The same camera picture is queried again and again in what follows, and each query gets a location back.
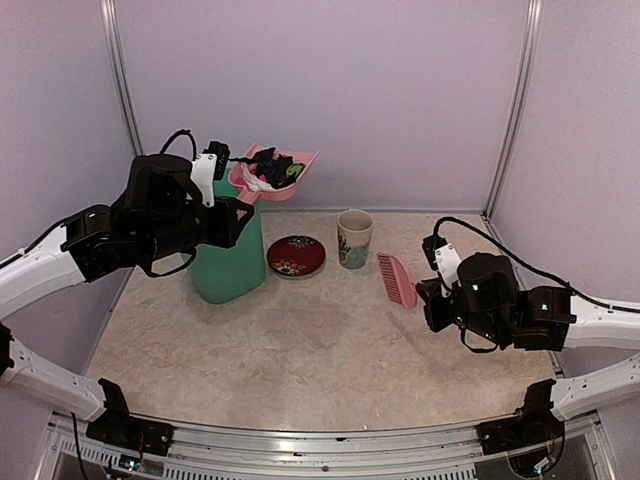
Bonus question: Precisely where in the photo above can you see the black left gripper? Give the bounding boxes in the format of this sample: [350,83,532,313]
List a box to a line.
[140,195,252,262]

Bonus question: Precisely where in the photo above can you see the pink dustpan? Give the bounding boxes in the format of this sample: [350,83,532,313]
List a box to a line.
[228,149,320,205]

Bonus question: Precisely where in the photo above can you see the pink hand brush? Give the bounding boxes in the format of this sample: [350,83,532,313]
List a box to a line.
[376,252,418,309]

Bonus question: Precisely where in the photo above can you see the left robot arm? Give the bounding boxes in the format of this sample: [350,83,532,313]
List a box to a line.
[1,153,254,445]

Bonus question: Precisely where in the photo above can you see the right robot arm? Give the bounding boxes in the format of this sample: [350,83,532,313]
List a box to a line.
[415,250,639,444]

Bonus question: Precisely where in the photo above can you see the pile of paper scraps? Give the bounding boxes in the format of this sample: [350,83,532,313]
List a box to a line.
[237,147,306,191]

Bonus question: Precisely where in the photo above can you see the mint green waste bin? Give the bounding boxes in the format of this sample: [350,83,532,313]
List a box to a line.
[185,167,267,305]

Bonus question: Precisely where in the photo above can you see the red floral round plate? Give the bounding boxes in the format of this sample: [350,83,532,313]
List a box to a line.
[266,235,326,278]

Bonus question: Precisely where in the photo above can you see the beige printed cup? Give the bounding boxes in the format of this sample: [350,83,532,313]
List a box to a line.
[336,209,374,270]

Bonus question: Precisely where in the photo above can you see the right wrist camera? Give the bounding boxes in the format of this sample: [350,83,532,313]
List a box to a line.
[422,235,461,296]

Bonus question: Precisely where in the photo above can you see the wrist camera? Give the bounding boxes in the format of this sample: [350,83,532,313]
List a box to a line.
[422,235,461,296]
[190,140,230,208]

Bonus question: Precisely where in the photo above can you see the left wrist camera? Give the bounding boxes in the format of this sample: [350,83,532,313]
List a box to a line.
[190,140,230,208]

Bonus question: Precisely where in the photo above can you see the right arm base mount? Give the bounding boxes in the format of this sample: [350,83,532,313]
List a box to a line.
[476,379,565,455]

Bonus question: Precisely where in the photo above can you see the aluminium front rail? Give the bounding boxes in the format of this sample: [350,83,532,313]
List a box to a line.
[44,399,606,480]

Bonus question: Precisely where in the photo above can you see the left aluminium corner post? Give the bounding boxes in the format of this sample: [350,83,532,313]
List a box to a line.
[98,0,164,221]

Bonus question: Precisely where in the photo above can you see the aluminium corner post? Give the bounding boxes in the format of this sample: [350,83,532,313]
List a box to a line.
[482,0,544,221]
[98,0,164,221]

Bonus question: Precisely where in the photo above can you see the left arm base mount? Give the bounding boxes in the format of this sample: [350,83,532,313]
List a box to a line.
[86,378,175,457]

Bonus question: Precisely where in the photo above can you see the right aluminium corner post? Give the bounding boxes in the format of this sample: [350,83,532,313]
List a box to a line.
[482,0,544,221]

